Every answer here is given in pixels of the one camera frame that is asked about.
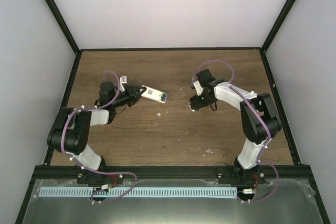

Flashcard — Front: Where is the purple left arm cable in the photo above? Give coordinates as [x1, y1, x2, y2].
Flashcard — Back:
[60, 70, 139, 205]

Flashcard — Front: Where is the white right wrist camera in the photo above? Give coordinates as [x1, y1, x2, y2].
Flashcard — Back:
[191, 80, 204, 96]

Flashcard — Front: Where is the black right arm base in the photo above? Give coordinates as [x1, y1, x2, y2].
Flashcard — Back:
[216, 166, 265, 185]

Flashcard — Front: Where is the metal front plate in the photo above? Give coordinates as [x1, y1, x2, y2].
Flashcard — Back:
[23, 179, 322, 223]

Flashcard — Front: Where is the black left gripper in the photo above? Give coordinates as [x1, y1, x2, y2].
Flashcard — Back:
[111, 85, 146, 109]

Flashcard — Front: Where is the black table frame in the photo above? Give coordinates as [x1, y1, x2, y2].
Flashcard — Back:
[16, 0, 330, 223]

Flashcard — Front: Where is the light blue slotted cable duct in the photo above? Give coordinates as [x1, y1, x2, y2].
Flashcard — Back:
[38, 187, 237, 198]

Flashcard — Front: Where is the white remote control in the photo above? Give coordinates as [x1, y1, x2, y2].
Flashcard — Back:
[141, 85, 164, 103]

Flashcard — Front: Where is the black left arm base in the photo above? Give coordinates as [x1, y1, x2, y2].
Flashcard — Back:
[74, 164, 140, 185]

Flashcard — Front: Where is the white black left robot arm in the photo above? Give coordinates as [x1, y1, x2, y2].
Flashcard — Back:
[47, 81, 147, 184]

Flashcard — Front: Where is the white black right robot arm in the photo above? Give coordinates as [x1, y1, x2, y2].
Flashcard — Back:
[190, 69, 282, 184]

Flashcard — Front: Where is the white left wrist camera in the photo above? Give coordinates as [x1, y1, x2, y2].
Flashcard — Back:
[120, 76, 128, 92]

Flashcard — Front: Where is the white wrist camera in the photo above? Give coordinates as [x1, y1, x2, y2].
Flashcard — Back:
[120, 76, 128, 92]
[191, 80, 204, 96]

